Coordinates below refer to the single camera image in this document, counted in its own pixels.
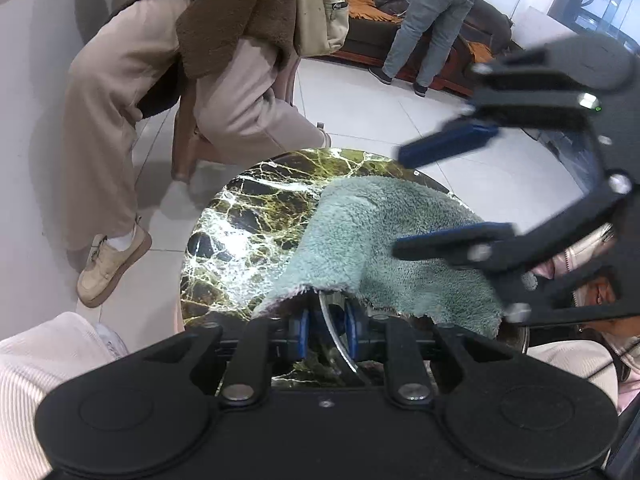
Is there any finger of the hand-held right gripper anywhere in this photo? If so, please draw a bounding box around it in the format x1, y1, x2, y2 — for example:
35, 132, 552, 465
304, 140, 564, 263
397, 50, 603, 169
391, 172, 635, 275

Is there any pink-brown plastic stool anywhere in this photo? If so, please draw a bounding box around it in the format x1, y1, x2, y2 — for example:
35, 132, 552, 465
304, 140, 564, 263
171, 55, 301, 183

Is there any round marble-top side table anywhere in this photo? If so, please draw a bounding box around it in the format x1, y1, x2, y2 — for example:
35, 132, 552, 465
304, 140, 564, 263
180, 147, 451, 388

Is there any green fluffy cloth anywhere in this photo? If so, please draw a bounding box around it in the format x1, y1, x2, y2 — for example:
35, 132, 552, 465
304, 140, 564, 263
252, 175, 538, 341

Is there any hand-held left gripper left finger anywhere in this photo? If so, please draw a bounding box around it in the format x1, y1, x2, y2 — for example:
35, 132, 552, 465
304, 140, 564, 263
142, 307, 311, 407

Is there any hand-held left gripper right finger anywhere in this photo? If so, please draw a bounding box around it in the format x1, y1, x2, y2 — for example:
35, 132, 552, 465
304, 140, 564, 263
342, 300, 513, 407

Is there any stainless steel bowl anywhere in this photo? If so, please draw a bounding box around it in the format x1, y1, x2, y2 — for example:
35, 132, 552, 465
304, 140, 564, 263
315, 290, 531, 376

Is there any person's white shoe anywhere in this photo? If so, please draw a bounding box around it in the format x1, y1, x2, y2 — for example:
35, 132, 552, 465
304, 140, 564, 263
95, 322, 130, 358

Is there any person's white ribbed trouser leg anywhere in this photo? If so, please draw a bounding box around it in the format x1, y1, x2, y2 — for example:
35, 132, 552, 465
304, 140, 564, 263
527, 340, 618, 396
0, 311, 128, 480

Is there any white board panel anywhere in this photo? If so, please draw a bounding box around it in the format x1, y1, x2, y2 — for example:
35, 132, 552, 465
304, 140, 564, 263
517, 5, 558, 36

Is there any beige canvas bag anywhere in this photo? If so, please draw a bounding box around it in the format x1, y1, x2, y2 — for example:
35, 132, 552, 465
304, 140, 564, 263
292, 0, 351, 57

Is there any person's pink jacket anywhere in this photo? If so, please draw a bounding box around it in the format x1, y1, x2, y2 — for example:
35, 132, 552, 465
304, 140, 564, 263
530, 222, 640, 413

